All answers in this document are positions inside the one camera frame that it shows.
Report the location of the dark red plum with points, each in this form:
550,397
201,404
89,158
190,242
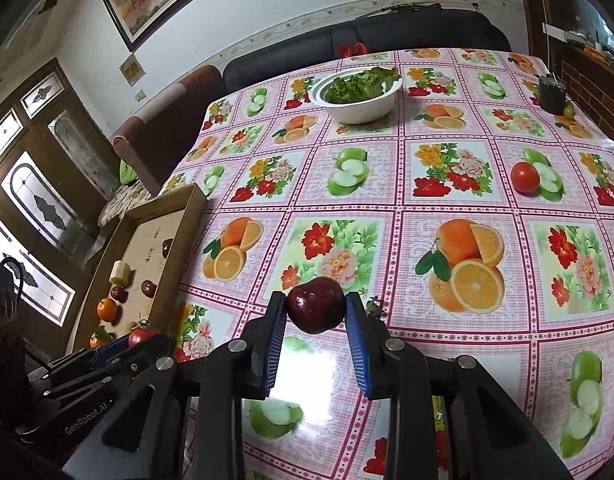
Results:
316,310
167,247

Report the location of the red bag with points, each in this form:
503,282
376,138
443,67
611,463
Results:
352,50

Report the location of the black cup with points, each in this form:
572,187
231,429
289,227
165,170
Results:
552,95

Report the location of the green leafy vegetables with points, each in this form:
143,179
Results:
359,85

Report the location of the small green fruit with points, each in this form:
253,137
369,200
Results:
568,111

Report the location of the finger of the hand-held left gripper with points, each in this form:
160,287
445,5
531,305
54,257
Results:
109,351
147,349

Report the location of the red jujube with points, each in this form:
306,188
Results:
148,288
118,294

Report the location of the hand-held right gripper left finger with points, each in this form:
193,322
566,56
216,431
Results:
274,350

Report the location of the small wall picture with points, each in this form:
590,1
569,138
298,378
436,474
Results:
132,70

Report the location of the wooden door with glass panes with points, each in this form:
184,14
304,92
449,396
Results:
32,150

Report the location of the white bowl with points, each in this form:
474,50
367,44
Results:
359,110

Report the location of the red tomato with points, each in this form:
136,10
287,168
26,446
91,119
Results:
525,178
142,336

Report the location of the pale peeled banana piece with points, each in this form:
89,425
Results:
121,273

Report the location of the shallow cardboard box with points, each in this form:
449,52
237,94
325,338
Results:
147,230

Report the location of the small tangerine with leaf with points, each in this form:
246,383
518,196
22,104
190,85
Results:
99,338

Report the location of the brown armchair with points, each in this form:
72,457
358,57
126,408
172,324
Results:
157,130

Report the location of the floral seat cover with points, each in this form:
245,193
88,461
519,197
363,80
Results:
119,202

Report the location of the large orange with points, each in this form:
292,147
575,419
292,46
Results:
107,310

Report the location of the fruit print tablecloth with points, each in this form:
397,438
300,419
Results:
402,195

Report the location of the green cushion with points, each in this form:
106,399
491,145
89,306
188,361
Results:
127,172

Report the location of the wooden cabinet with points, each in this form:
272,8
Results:
597,95

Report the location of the black leather sofa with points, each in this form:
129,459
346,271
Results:
427,30

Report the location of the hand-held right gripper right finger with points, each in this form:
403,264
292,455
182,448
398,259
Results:
358,352

